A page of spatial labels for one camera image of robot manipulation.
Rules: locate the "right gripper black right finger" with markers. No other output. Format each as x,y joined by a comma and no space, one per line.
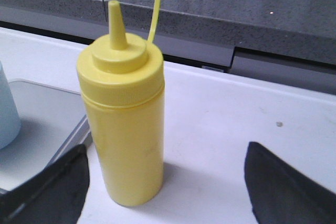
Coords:
280,194

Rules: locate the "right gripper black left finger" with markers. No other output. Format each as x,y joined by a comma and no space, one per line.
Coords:
55,195

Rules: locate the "light blue plastic cup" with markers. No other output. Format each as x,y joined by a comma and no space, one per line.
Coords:
10,121

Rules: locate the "yellow squeeze bottle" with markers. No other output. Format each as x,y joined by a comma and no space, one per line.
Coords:
121,77

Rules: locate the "silver digital kitchen scale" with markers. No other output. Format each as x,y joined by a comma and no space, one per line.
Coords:
53,120

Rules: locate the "dark granite counter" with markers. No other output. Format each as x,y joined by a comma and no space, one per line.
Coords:
290,42

